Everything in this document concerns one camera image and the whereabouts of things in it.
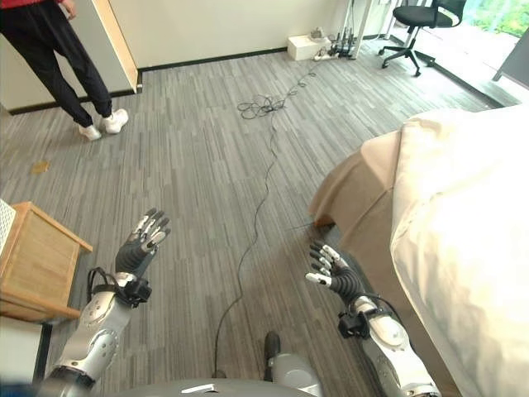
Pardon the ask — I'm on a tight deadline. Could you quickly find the beige bed skirt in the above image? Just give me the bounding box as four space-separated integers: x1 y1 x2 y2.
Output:
308 131 462 397

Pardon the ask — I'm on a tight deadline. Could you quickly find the wooden wall panel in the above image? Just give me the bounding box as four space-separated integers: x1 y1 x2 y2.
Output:
91 0 139 94

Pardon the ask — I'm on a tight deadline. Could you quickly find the wooden bedside table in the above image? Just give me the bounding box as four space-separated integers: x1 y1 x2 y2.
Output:
0 201 93 323

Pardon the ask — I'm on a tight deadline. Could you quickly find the white quilt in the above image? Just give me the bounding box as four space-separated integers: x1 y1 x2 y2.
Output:
389 105 529 397

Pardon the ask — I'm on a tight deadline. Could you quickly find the silver robot body and leg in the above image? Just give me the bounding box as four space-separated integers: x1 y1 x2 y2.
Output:
88 330 327 397

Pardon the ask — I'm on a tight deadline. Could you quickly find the black floor cable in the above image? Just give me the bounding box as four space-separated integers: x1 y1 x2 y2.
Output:
211 55 331 380

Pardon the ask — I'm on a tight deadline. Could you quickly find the person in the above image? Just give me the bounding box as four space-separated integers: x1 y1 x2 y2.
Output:
0 0 130 141

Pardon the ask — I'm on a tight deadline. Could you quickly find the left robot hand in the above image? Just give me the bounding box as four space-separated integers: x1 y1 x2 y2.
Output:
114 208 172 280

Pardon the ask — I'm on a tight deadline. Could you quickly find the white box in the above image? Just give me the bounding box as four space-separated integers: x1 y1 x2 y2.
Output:
287 34 333 62

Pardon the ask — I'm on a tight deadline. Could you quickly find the white perforated device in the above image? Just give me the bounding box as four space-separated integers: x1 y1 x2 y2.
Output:
0 198 17 256

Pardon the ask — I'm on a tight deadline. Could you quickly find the dark door panel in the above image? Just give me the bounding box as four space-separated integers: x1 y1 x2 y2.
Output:
491 33 529 86

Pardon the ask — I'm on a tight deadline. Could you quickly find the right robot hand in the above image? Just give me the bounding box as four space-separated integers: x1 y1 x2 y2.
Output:
304 240 366 304

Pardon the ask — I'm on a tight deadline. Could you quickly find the black chargers cluster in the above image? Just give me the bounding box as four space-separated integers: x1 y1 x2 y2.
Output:
329 26 359 59

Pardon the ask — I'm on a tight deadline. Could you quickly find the white desk leg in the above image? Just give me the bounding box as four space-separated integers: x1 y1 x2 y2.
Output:
350 0 369 60

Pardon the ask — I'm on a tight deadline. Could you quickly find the black office chair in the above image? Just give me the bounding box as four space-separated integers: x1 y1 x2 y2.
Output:
378 0 467 78

